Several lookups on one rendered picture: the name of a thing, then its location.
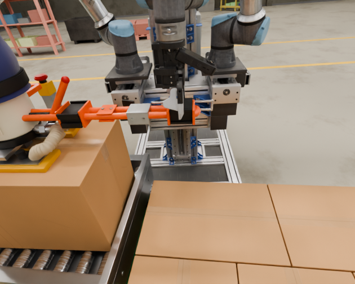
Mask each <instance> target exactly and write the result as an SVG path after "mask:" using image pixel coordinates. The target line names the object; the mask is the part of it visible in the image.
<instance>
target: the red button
mask: <svg viewBox="0 0 355 284"><path fill-rule="evenodd" d="M47 78H48V75H47V74H44V73H42V74H37V75H35V76H34V80H36V81H39V83H46V82H47V80H46V79H47Z"/></svg>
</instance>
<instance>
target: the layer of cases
mask: <svg viewBox="0 0 355 284"><path fill-rule="evenodd" d="M135 255H136V256H135V257H134V261H133V264H132V268H131V273H130V277H129V279H128V284H355V187H337V186H319V185H284V184H268V185H266V184H249V183H213V182H195V181H159V180H154V182H153V186H152V190H151V193H150V197H149V202H148V205H147V210H146V213H145V217H144V221H143V226H142V229H141V233H140V237H139V241H138V244H137V248H136V252H135Z"/></svg>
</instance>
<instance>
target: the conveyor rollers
mask: <svg viewBox="0 0 355 284"><path fill-rule="evenodd" d="M138 169H139V167H136V168H135V171H134V175H135V178H136V175H137V172H138ZM17 251H18V248H4V249H3V251H2V252H1V253H0V266H5V267H6V266H7V265H8V264H9V262H10V261H11V259H12V258H13V256H14V255H15V254H16V252H17ZM56 251H57V250H50V249H43V251H42V253H41V254H40V256H39V258H38V260H37V261H36V263H35V265H34V266H33V268H32V269H41V270H46V269H47V267H48V266H49V264H50V262H51V260H52V258H53V257H54V255H55V253H56ZM76 251H77V250H64V251H63V252H62V254H61V256H60V258H59V260H58V262H57V264H56V265H55V267H54V269H53V270H54V271H61V272H67V270H68V268H69V266H70V264H71V262H72V260H73V258H74V256H75V253H76ZM36 252H37V249H33V248H24V249H23V250H22V252H21V254H20V255H19V257H18V258H17V259H16V261H15V262H14V264H13V266H12V267H17V268H27V266H28V264H29V263H30V261H31V259H32V258H33V256H34V254H35V253H36ZM96 252H97V251H84V252H83V254H82V256H81V259H80V261H79V263H78V265H77V268H76V270H75V273H85V274H88V272H89V270H90V268H91V265H92V262H93V260H94V257H95V255H96ZM109 252H110V251H105V252H104V255H103V258H102V260H101V263H100V266H99V268H98V271H97V275H102V272H103V270H104V267H105V263H106V261H107V258H108V255H109Z"/></svg>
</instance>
